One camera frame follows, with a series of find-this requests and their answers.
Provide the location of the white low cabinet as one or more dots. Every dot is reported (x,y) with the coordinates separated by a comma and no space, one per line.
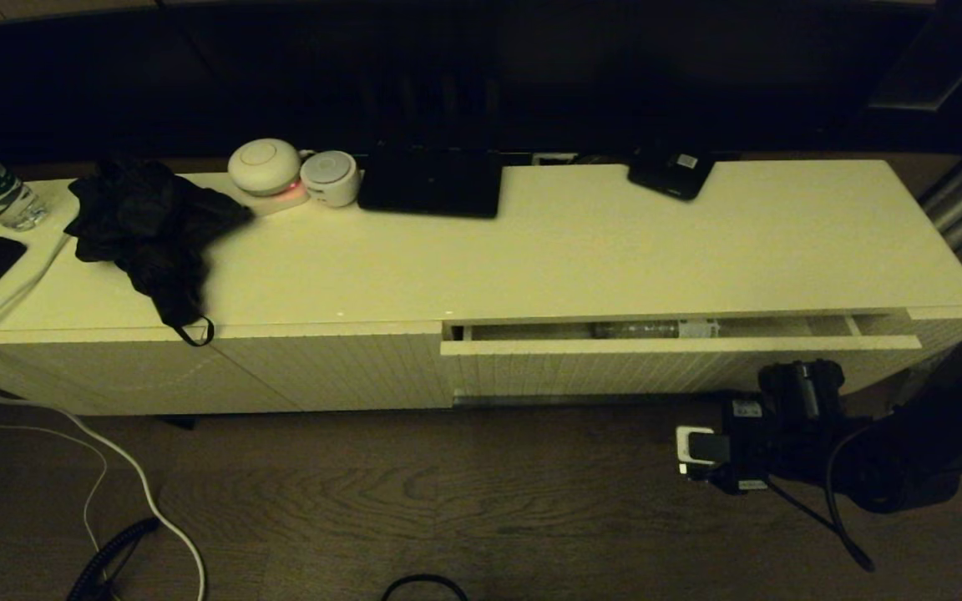
(531,267)

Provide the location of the black HDMI box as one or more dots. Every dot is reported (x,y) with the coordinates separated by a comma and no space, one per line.
(671,175)

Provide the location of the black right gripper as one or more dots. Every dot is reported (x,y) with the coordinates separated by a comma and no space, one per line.
(750,446)

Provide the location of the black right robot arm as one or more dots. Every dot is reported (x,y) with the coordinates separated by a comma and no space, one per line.
(907,451)

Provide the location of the clear plastic water bottle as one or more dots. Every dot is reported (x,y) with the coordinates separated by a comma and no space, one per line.
(656,329)

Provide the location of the large white round device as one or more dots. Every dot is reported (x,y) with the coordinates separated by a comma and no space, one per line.
(264,166)

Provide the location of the white ribbed cabinet door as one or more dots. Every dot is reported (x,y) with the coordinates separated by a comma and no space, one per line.
(347,367)

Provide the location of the black folded umbrella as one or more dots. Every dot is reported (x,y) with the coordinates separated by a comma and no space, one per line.
(147,225)

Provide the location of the small white round speaker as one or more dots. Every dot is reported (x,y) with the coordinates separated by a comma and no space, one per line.
(330,179)

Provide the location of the white base pad red light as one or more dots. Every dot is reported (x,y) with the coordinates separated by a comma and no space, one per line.
(281,201)

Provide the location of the white power strip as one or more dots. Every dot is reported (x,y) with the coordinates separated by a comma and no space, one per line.
(554,157)

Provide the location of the dark side cabinet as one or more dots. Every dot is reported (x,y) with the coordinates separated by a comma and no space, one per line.
(940,58)

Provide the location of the black flat set-top box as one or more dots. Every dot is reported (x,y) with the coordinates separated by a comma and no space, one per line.
(431,182)

